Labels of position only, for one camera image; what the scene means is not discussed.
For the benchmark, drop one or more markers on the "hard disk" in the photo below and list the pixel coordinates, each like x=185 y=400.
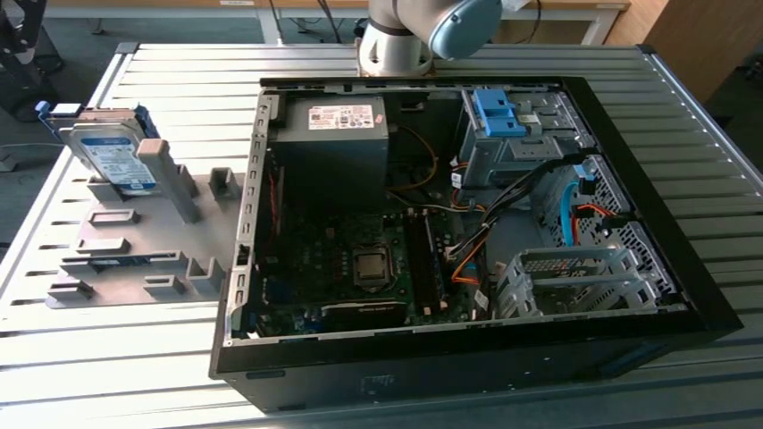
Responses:
x=114 y=161

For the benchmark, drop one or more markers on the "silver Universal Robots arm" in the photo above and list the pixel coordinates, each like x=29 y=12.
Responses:
x=394 y=49

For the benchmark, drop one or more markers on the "metal disk bay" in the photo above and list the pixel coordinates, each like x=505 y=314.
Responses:
x=573 y=252

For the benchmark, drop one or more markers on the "black mesh waste basket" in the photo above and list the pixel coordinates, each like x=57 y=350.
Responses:
x=30 y=98

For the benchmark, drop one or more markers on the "grey floor box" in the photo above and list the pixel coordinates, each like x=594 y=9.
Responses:
x=6 y=163

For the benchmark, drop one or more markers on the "grey parts rack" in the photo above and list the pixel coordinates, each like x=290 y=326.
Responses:
x=143 y=232

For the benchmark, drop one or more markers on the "RAM stick with label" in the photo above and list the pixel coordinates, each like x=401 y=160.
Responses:
x=114 y=261

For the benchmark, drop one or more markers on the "grey power supply unit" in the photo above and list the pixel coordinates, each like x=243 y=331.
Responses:
x=334 y=152

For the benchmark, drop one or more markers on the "green motherboard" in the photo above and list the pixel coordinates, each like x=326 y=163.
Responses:
x=310 y=268

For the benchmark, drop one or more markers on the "silver CPU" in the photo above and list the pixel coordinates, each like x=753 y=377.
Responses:
x=371 y=267

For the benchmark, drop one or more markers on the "CPU socket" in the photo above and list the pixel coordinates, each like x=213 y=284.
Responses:
x=373 y=282

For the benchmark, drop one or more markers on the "blue plastic drive latch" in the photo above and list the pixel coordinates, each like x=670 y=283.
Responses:
x=498 y=127

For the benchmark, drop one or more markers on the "black graphics card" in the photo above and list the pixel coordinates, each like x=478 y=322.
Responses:
x=363 y=313

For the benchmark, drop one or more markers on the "grey metal drive cage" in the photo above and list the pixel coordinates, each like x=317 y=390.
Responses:
x=525 y=152

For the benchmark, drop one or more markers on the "black open PC case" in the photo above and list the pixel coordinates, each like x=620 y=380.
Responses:
x=418 y=371

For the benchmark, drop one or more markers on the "brown wooden cabinet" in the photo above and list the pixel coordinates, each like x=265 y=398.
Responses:
x=686 y=40

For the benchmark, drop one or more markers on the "white frame wooden desk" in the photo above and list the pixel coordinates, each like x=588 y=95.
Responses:
x=269 y=27

